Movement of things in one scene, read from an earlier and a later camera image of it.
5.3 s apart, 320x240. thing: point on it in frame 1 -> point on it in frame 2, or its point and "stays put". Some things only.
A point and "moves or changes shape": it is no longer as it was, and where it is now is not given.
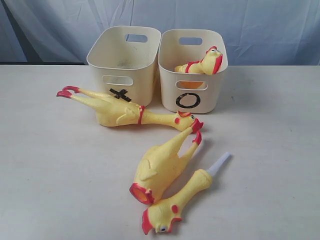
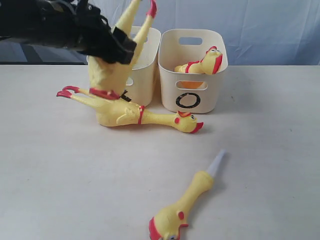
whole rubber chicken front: x=209 y=65 stays put
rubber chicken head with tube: x=160 y=215 moves or changes shape
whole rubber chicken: x=111 y=111 stays put
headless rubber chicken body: x=160 y=163 -> x=126 y=14
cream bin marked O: x=189 y=93 stays put
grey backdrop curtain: x=257 y=32 stays put
